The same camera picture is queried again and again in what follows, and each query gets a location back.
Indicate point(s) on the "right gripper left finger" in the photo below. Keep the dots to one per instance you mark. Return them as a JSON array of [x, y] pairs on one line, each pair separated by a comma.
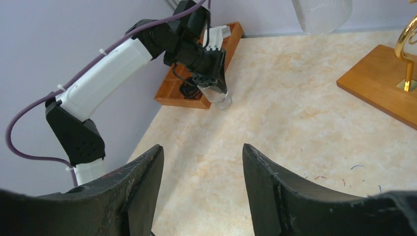
[[120, 203]]

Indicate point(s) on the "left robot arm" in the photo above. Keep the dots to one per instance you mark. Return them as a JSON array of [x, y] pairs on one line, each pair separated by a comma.
[[185, 38]]

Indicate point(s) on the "gold wire glass rack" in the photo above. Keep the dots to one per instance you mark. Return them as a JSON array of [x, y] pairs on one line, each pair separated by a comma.
[[386, 77]]

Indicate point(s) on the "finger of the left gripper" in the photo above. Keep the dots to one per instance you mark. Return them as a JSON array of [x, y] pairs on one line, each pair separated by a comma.
[[221, 85]]

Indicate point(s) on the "clear ribbed wine glass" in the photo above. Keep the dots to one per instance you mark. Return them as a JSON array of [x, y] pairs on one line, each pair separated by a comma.
[[215, 96]]

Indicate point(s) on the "black parts in tray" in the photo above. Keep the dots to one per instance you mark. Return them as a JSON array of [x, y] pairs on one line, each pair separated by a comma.
[[189, 90]]

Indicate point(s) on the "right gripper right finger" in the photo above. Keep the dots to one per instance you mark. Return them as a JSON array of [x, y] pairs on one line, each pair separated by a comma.
[[283, 203]]

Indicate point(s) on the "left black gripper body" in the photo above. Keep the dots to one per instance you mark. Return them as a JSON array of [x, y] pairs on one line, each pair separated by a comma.
[[205, 65]]

